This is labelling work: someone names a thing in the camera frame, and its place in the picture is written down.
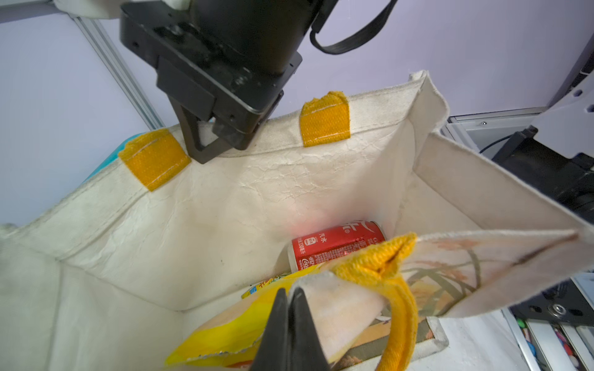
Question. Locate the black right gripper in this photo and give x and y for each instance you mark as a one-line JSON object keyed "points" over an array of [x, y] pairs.
{"points": [[226, 61]]}

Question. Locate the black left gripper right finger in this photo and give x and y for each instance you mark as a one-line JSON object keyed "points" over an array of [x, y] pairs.
{"points": [[305, 350]]}

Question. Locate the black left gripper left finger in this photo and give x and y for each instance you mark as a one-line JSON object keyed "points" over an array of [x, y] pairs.
{"points": [[273, 352]]}

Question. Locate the yellow potato chips bag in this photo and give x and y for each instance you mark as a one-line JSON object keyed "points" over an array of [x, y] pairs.
{"points": [[326, 313]]}

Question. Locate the red cola can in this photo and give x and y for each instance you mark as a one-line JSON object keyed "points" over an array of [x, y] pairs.
{"points": [[332, 243]]}

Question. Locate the white canvas tote bag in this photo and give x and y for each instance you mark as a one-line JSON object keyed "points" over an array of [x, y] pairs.
{"points": [[122, 271]]}

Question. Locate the teal plastic fruit basket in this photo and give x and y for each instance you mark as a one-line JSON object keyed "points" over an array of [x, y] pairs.
{"points": [[112, 157]]}

